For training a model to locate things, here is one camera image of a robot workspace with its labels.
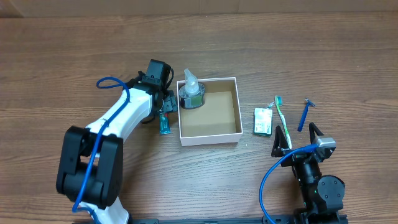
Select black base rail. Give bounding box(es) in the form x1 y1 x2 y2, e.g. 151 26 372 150
128 215 348 224

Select green white toothbrush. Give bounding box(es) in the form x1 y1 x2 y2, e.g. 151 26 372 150
274 95 292 149

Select green red toothpaste tube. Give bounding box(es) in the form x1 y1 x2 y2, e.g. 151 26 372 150
159 113 171 135

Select blue disposable razor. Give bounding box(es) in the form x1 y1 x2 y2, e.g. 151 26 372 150
297 98 316 132

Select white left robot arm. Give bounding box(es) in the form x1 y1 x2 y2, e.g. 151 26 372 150
55 74 177 223

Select white cardboard box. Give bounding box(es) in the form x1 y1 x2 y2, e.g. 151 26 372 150
178 77 243 146

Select clear soap pump bottle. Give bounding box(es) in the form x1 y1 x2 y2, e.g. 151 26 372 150
178 68 205 110

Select green white floss packet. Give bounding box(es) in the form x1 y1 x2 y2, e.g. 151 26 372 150
253 108 273 136

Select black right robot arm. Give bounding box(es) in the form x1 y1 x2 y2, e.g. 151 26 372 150
276 123 348 224

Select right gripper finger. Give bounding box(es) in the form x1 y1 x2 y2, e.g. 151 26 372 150
309 123 323 144
271 126 290 157

